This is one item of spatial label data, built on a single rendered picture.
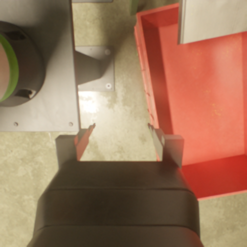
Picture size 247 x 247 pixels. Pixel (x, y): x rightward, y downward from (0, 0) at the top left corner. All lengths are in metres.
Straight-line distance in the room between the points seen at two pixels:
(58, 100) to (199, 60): 0.57
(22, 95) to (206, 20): 0.40
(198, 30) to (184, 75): 0.31
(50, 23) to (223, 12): 0.35
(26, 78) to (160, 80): 0.52
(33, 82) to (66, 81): 0.06
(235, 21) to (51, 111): 0.43
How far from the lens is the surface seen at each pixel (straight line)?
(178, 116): 0.77
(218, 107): 0.83
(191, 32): 0.46
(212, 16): 0.47
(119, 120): 1.31
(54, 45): 0.36
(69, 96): 0.36
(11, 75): 0.30
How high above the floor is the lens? 1.26
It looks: 73 degrees down
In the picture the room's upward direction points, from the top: 179 degrees counter-clockwise
